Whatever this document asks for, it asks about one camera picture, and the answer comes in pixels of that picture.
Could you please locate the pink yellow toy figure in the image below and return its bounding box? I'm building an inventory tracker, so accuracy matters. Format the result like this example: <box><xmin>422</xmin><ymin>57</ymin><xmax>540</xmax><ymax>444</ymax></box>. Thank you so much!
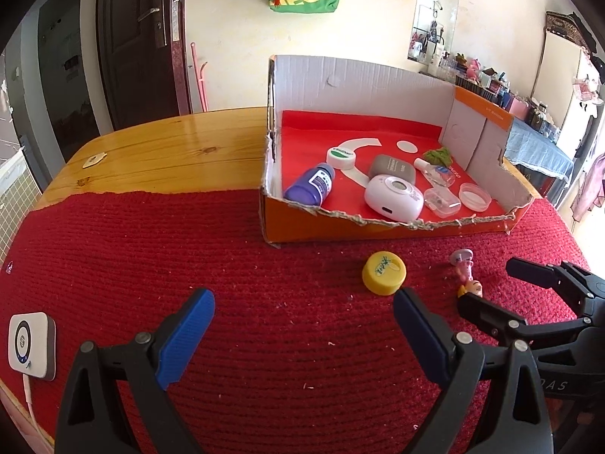
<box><xmin>449</xmin><ymin>249</ymin><xmax>483</xmax><ymax>297</ymax></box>

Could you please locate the clear round plastic lid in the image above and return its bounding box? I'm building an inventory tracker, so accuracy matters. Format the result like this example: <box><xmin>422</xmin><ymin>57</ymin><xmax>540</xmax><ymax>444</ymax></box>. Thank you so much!
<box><xmin>458</xmin><ymin>182</ymin><xmax>492</xmax><ymax>213</ymax></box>

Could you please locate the yellow bottle cap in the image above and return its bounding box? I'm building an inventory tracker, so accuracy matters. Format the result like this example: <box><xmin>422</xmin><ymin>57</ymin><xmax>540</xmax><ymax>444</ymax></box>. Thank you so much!
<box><xmin>362</xmin><ymin>251</ymin><xmax>407</xmax><ymax>296</ymax></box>

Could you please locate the clear sanitizer bottle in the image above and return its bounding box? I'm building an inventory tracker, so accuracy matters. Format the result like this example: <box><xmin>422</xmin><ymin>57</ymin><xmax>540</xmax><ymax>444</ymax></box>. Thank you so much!
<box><xmin>413</xmin><ymin>158</ymin><xmax>456</xmax><ymax>189</ymax></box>

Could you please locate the green fuzzy toy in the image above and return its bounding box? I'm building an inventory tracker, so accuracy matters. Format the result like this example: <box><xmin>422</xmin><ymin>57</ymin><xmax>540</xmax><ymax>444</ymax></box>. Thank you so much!
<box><xmin>422</xmin><ymin>146</ymin><xmax>453</xmax><ymax>168</ymax></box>

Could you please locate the pink white round device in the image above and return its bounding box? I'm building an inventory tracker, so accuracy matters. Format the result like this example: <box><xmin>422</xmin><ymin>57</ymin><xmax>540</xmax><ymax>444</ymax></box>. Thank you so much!
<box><xmin>364</xmin><ymin>174</ymin><xmax>425</xmax><ymax>222</ymax></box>

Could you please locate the grey pebble case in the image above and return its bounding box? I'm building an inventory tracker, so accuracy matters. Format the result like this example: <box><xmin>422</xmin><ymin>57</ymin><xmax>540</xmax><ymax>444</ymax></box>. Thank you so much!
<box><xmin>368</xmin><ymin>154</ymin><xmax>416</xmax><ymax>185</ymax></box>

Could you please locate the white green Cestbon cap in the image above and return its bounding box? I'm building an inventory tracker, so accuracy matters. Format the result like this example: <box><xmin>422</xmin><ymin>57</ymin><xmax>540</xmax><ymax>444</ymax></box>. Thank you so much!
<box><xmin>326</xmin><ymin>146</ymin><xmax>357</xmax><ymax>170</ymax></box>

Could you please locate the purple plastic bottle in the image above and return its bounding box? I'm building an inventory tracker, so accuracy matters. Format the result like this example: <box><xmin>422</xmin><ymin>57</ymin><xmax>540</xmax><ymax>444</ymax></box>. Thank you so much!
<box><xmin>283</xmin><ymin>163</ymin><xmax>335</xmax><ymax>207</ymax></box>

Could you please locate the pink curtain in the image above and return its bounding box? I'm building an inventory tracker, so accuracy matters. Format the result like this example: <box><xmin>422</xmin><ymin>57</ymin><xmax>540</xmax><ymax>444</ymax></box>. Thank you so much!
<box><xmin>571</xmin><ymin>154</ymin><xmax>605</xmax><ymax>222</ymax></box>

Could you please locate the white square charger device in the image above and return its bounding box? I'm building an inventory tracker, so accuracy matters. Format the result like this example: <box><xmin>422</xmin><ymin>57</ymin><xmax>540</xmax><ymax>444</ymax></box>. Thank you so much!
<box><xmin>7</xmin><ymin>312</ymin><xmax>56</xmax><ymax>381</ymax></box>

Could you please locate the white wardrobe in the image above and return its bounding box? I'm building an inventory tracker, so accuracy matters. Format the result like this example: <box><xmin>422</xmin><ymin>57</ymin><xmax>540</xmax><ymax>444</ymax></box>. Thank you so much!
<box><xmin>532</xmin><ymin>31</ymin><xmax>600</xmax><ymax>160</ymax></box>

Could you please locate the red Miniso bag liner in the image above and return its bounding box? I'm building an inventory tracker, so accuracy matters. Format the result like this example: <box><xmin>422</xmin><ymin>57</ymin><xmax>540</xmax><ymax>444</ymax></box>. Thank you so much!
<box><xmin>281</xmin><ymin>111</ymin><xmax>505</xmax><ymax>222</ymax></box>

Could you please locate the red knitted table mat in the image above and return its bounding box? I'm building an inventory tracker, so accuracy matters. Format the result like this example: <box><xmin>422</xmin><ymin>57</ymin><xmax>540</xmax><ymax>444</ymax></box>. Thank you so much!
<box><xmin>1</xmin><ymin>191</ymin><xmax>585</xmax><ymax>453</ymax></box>

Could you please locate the black basket of items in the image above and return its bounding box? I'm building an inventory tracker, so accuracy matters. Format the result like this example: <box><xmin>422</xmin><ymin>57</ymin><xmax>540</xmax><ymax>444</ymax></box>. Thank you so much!
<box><xmin>455</xmin><ymin>76</ymin><xmax>497</xmax><ymax>104</ymax></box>

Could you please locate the white orange cardboard box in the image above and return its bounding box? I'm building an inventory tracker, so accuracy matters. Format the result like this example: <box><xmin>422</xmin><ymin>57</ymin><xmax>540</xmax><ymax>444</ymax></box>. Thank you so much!
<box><xmin>261</xmin><ymin>55</ymin><xmax>533</xmax><ymax>243</ymax></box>

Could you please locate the small white tag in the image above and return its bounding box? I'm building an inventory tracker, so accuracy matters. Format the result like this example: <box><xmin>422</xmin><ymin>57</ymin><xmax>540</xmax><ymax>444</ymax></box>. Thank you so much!
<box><xmin>82</xmin><ymin>152</ymin><xmax>107</xmax><ymax>169</ymax></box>

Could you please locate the pink hanger stick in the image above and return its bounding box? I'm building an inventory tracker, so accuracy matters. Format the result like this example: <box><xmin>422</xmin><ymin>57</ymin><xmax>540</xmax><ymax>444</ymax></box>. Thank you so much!
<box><xmin>190</xmin><ymin>42</ymin><xmax>209</xmax><ymax>113</ymax></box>

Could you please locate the dark wooden door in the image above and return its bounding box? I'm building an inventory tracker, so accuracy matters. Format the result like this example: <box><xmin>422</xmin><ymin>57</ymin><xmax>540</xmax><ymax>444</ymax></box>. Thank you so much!
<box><xmin>96</xmin><ymin>0</ymin><xmax>192</xmax><ymax>130</ymax></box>

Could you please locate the wall mirror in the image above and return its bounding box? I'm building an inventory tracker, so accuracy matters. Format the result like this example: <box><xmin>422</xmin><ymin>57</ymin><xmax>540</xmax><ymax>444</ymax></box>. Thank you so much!
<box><xmin>408</xmin><ymin>0</ymin><xmax>459</xmax><ymax>68</ymax></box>

